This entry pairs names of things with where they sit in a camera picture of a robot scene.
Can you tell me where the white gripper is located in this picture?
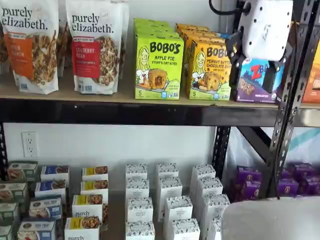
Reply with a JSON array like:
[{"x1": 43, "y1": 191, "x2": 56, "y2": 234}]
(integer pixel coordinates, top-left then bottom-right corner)
[{"x1": 225, "y1": 0, "x2": 294, "y2": 94}]

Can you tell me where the green Bobo's apple pie box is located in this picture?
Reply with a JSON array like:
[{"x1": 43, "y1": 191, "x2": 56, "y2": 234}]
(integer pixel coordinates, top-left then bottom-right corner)
[
  {"x1": 133, "y1": 17, "x2": 171, "y2": 25},
  {"x1": 134, "y1": 26, "x2": 180, "y2": 34},
  {"x1": 133, "y1": 31, "x2": 185, "y2": 101},
  {"x1": 134, "y1": 22, "x2": 175, "y2": 29}
]

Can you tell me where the blue purple Zbar box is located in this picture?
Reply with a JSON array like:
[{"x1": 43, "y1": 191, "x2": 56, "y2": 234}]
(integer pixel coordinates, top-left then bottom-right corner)
[
  {"x1": 234, "y1": 56, "x2": 285, "y2": 104},
  {"x1": 214, "y1": 31, "x2": 238, "y2": 40}
]

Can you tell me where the yellow Bobo's peanut butter box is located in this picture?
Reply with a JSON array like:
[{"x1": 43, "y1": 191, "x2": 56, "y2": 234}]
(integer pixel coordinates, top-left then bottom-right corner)
[
  {"x1": 175, "y1": 23, "x2": 210, "y2": 31},
  {"x1": 180, "y1": 28, "x2": 218, "y2": 37},
  {"x1": 184, "y1": 34, "x2": 226, "y2": 43},
  {"x1": 183, "y1": 39, "x2": 237, "y2": 102}
]

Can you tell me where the orange cardboard snack box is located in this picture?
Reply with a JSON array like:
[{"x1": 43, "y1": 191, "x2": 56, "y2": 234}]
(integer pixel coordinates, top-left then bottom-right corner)
[{"x1": 289, "y1": 21, "x2": 320, "y2": 104}]

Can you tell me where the wooden shelf board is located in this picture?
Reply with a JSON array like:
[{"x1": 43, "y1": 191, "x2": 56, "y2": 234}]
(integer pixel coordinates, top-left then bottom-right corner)
[
  {"x1": 0, "y1": 66, "x2": 281, "y2": 110},
  {"x1": 299, "y1": 101, "x2": 320, "y2": 110}
]

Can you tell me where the black metal shelf rack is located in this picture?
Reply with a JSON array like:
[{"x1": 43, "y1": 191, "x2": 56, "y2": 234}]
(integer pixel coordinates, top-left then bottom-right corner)
[
  {"x1": 0, "y1": 0, "x2": 317, "y2": 201},
  {"x1": 282, "y1": 0, "x2": 320, "y2": 128}
]

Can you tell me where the purple snack box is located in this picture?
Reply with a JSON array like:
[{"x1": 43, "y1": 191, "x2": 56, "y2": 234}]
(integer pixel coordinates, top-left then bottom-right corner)
[
  {"x1": 277, "y1": 177, "x2": 300, "y2": 198},
  {"x1": 299, "y1": 174, "x2": 320, "y2": 196},
  {"x1": 232, "y1": 180, "x2": 262, "y2": 202},
  {"x1": 235, "y1": 166, "x2": 263, "y2": 185},
  {"x1": 289, "y1": 162, "x2": 317, "y2": 180}
]

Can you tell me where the white patterned pantry box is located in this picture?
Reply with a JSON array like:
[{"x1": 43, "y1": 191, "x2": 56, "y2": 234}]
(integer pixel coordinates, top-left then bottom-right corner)
[
  {"x1": 124, "y1": 163, "x2": 149, "y2": 181},
  {"x1": 207, "y1": 216, "x2": 227, "y2": 240},
  {"x1": 156, "y1": 163, "x2": 180, "y2": 181},
  {"x1": 170, "y1": 218, "x2": 201, "y2": 240},
  {"x1": 163, "y1": 195, "x2": 194, "y2": 224},
  {"x1": 127, "y1": 197, "x2": 154, "y2": 224},
  {"x1": 125, "y1": 177, "x2": 150, "y2": 200},
  {"x1": 125, "y1": 221, "x2": 156, "y2": 240},
  {"x1": 157, "y1": 176, "x2": 183, "y2": 202},
  {"x1": 195, "y1": 177, "x2": 224, "y2": 201},
  {"x1": 191, "y1": 164, "x2": 217, "y2": 185},
  {"x1": 200, "y1": 193, "x2": 231, "y2": 221}
]

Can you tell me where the yellow-label purely elizabeth box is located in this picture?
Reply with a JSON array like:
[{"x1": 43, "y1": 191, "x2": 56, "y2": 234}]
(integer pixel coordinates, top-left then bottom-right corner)
[
  {"x1": 80, "y1": 179, "x2": 109, "y2": 199},
  {"x1": 71, "y1": 194, "x2": 104, "y2": 221},
  {"x1": 81, "y1": 165, "x2": 109, "y2": 182},
  {"x1": 64, "y1": 216, "x2": 101, "y2": 240}
]

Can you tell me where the blue-label oatmeal box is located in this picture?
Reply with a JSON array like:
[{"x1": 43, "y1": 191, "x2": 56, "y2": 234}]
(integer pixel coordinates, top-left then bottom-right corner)
[
  {"x1": 34, "y1": 179, "x2": 67, "y2": 201},
  {"x1": 16, "y1": 217, "x2": 57, "y2": 240},
  {"x1": 28, "y1": 196, "x2": 63, "y2": 220},
  {"x1": 40, "y1": 165, "x2": 70, "y2": 186}
]

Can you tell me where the green-label oatmeal box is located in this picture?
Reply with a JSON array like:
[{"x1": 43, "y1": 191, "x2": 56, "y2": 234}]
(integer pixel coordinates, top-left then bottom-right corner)
[
  {"x1": 0, "y1": 202, "x2": 20, "y2": 226},
  {"x1": 0, "y1": 224, "x2": 14, "y2": 240},
  {"x1": 0, "y1": 182, "x2": 29, "y2": 204},
  {"x1": 6, "y1": 160, "x2": 39, "y2": 183}
]

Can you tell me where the red-label purely elizabeth granola bag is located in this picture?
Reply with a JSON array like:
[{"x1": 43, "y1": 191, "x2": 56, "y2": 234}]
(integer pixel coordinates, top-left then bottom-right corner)
[{"x1": 65, "y1": 0, "x2": 125, "y2": 95}]

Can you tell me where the granola bag with clear window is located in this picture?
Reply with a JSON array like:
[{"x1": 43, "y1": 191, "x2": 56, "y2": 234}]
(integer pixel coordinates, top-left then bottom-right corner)
[
  {"x1": 56, "y1": 19, "x2": 74, "y2": 77},
  {"x1": 0, "y1": 24, "x2": 11, "y2": 75}
]

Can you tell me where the orange-label purely elizabeth granola bag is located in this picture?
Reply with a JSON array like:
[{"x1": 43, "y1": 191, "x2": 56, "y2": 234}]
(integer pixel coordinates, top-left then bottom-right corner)
[{"x1": 0, "y1": 0, "x2": 60, "y2": 95}]

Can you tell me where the black cable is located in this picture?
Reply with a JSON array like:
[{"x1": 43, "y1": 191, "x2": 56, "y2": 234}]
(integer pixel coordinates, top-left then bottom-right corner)
[{"x1": 208, "y1": 0, "x2": 252, "y2": 16}]

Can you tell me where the white wall power outlet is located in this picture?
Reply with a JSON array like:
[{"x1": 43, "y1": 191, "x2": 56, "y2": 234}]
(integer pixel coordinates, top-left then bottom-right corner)
[{"x1": 21, "y1": 131, "x2": 39, "y2": 159}]

